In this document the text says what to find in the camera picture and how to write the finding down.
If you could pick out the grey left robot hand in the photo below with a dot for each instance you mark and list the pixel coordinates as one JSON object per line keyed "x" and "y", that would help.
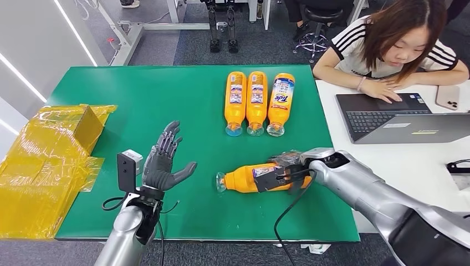
{"x": 159, "y": 169}

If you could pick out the white plastic bracket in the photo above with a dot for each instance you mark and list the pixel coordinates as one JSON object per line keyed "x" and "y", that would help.
{"x": 315, "y": 249}

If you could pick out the black swivel stool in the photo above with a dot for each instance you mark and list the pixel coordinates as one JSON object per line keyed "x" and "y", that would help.
{"x": 323, "y": 14}

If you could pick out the pink smartphone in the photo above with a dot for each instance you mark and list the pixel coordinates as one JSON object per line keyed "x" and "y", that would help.
{"x": 448, "y": 97}

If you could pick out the white table frame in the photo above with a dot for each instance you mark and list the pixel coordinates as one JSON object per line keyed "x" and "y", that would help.
{"x": 126, "y": 42}

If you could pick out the orange bottle with blue cap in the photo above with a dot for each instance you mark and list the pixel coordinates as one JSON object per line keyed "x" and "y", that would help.
{"x": 235, "y": 113}

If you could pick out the person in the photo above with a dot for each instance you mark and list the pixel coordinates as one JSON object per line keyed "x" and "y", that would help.
{"x": 360, "y": 47}

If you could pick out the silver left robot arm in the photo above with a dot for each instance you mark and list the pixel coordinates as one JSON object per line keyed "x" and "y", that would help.
{"x": 125, "y": 235}

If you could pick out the person's left hand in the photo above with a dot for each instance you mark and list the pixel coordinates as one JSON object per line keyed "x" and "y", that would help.
{"x": 402, "y": 82}

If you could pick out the orange detergent bottle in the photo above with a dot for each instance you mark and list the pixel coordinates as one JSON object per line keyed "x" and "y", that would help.
{"x": 256, "y": 113}
{"x": 238, "y": 180}

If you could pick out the person's right hand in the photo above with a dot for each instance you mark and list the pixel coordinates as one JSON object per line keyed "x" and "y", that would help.
{"x": 383, "y": 91}

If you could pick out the orange bottle showing Tide label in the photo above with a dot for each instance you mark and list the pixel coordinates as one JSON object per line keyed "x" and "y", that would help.
{"x": 280, "y": 113}

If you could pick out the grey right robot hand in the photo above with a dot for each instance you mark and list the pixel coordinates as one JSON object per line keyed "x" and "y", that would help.
{"x": 271, "y": 180}

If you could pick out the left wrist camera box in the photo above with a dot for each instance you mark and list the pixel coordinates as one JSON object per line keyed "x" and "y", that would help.
{"x": 126, "y": 172}

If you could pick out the yellow film-wrapped cardboard box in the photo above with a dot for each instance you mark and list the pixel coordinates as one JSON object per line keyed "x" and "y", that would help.
{"x": 40, "y": 172}

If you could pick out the black robot leg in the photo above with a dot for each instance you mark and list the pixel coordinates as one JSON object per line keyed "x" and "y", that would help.
{"x": 214, "y": 29}
{"x": 232, "y": 29}

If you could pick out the grey laptop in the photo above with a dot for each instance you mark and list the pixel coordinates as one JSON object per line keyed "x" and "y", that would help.
{"x": 415, "y": 128}

